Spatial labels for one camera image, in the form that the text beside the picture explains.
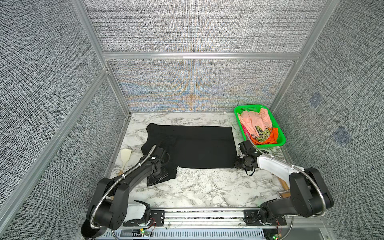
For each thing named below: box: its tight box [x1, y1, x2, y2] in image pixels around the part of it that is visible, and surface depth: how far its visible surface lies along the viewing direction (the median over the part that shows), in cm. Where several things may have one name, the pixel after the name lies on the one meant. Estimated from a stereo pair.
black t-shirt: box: [141, 123, 237, 187], surface depth 106 cm
